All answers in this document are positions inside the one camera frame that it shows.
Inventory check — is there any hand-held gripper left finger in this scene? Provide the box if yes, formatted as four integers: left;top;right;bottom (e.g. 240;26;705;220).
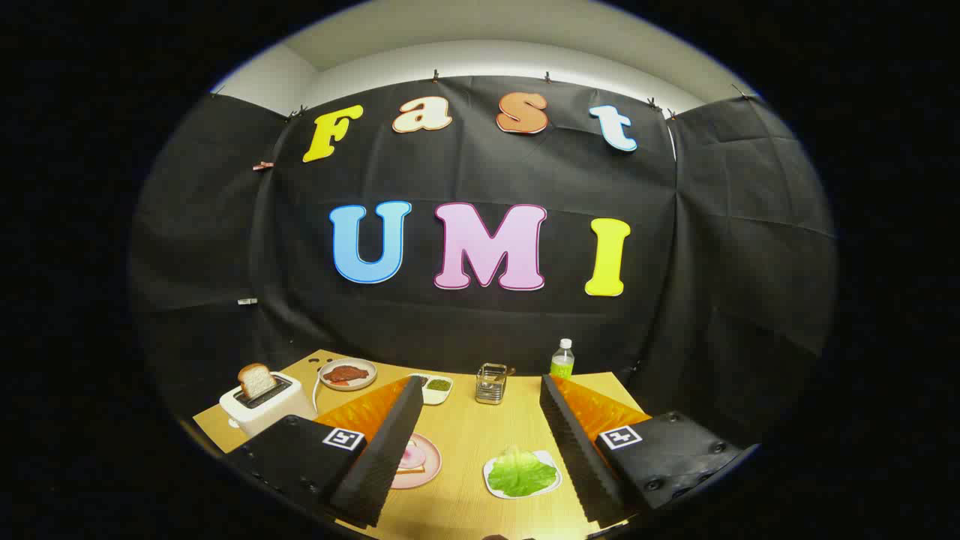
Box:
225;375;426;530

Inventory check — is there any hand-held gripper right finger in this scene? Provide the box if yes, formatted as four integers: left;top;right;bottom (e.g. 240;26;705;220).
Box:
538;373;760;530

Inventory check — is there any green lettuce leaf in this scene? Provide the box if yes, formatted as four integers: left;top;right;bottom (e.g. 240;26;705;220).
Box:
487;446;559;497

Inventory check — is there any square white plate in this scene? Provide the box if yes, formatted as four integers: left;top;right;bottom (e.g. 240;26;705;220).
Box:
484;448;563;500

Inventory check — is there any pink plate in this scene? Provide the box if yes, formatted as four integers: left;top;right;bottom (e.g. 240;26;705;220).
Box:
390;433;443;491

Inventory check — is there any white divided bean dish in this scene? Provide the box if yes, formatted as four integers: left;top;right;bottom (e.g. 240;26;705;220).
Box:
409;373;454;406

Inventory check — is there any green-labelled plastic bottle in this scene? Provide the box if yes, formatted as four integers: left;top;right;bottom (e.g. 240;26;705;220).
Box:
550;338;575;380

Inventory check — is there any round white plate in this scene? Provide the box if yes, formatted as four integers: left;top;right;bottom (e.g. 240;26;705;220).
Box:
319;358;378;392

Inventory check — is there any white toaster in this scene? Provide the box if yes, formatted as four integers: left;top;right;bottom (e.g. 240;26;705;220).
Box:
219;371;317;438

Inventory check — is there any toasted bread slice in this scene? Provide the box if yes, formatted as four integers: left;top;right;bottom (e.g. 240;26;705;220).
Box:
238;363;278;400

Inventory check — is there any metal wire utensil holder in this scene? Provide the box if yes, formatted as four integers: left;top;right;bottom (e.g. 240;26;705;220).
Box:
475;363;509;406

